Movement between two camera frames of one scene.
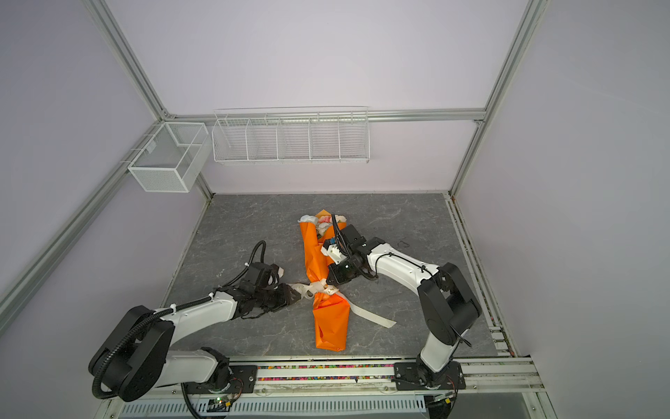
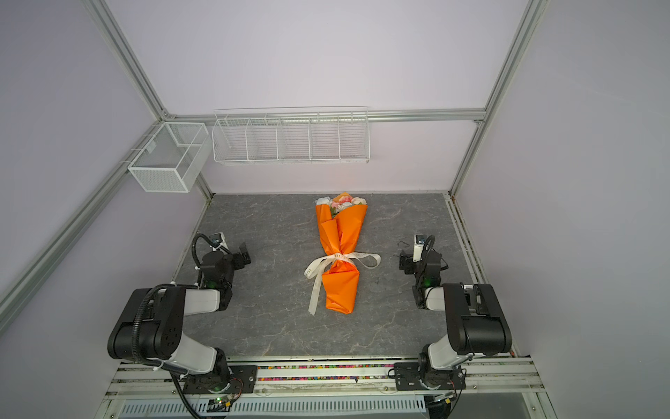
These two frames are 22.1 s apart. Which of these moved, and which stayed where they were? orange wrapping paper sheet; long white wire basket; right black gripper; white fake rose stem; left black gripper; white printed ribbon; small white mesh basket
Moved: right black gripper; white printed ribbon; left black gripper; orange wrapping paper sheet; white fake rose stem
Stayed: small white mesh basket; long white wire basket
